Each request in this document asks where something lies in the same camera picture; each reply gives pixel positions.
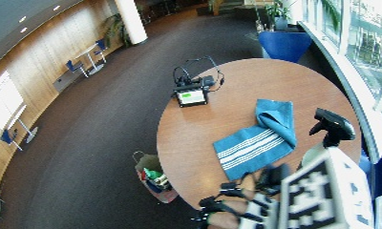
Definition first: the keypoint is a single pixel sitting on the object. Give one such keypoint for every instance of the beige bag with red bottom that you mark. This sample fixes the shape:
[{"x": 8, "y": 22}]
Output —
[{"x": 149, "y": 186}]

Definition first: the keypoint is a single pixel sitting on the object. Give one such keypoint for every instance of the blue towel with white stripes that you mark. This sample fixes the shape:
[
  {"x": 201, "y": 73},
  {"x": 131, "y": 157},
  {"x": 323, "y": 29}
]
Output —
[{"x": 252, "y": 149}]

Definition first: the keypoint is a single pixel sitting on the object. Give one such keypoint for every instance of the green item in bag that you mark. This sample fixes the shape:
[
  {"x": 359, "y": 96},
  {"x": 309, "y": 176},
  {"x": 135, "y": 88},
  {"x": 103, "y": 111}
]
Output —
[{"x": 151, "y": 173}]

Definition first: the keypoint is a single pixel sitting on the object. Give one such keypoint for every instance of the white cube with black markers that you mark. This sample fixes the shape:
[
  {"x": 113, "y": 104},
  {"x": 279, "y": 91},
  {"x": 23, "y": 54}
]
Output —
[{"x": 317, "y": 194}]

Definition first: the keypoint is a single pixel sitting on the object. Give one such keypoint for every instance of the black device with screen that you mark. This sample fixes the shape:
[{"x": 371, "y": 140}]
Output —
[{"x": 191, "y": 95}]

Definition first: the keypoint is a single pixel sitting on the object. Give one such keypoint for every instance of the blue cone planter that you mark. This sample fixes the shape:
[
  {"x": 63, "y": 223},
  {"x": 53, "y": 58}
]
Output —
[{"x": 284, "y": 44}]

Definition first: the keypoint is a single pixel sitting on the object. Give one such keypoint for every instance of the white small table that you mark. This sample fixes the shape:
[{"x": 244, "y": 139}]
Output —
[
  {"x": 89, "y": 57},
  {"x": 24, "y": 125}
]

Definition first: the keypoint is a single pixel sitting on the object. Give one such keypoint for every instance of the grey bench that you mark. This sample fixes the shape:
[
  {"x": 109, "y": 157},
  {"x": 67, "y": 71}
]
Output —
[{"x": 65, "y": 81}]

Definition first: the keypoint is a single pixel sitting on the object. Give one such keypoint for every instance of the tall green plant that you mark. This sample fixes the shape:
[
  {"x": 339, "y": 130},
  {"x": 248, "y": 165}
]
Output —
[{"x": 113, "y": 30}]

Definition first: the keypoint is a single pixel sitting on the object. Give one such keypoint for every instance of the green potted plant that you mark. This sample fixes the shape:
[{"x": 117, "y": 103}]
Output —
[{"x": 279, "y": 12}]

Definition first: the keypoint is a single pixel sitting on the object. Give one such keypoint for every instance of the white round column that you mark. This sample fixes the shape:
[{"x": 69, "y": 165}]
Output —
[{"x": 131, "y": 20}]

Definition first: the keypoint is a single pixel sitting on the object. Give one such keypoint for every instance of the round ceiling light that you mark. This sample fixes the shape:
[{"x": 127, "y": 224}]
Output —
[
  {"x": 21, "y": 19},
  {"x": 23, "y": 30},
  {"x": 56, "y": 7}
]

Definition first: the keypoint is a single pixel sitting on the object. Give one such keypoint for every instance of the large window with white frame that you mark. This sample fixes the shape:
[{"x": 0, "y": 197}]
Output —
[{"x": 364, "y": 44}]

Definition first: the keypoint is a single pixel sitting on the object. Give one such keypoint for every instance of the bright white wall panel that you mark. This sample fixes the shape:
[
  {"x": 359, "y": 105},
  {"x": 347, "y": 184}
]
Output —
[{"x": 1, "y": 105}]

